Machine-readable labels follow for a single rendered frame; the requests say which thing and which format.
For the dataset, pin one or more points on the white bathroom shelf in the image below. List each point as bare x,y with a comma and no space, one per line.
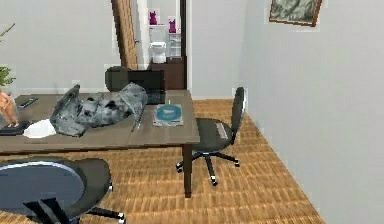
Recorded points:
174,45

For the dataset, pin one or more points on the white toilet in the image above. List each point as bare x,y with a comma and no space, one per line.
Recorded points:
158,51

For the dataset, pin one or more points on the magenta container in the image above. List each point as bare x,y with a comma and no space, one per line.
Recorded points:
153,18
172,26

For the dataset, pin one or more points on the blue book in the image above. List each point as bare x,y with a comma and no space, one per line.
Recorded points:
169,114

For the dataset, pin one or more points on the black office chair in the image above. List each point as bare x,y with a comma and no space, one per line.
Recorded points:
213,133
116,78
50,190

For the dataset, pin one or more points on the brown wooden table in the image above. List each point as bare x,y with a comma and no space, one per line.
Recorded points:
110,135

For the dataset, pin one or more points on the grey crumpled sculpture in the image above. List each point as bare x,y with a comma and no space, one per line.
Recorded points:
96,111

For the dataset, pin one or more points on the white plate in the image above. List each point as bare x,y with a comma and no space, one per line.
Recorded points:
39,129

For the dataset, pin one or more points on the orange figurine on black base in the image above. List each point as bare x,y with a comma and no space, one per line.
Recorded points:
8,110

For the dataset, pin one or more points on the green house plant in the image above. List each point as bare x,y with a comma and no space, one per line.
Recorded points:
5,75

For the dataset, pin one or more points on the framed wall picture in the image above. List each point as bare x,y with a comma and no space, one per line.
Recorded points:
295,11

